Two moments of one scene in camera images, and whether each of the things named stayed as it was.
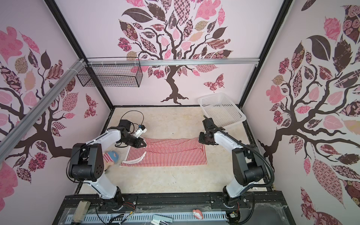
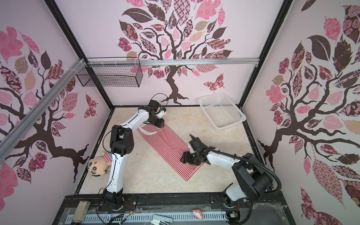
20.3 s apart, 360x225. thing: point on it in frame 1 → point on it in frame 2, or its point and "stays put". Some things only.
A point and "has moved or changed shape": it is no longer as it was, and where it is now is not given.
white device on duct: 161,220 stays put
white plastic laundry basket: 221,109 stays put
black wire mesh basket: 115,71 stays put
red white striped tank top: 166,152 has moved or changed shape
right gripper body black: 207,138 → 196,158
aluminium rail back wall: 173,62 stays put
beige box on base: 81,211 stays put
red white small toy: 198,214 stays put
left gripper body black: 135,142 → 158,122
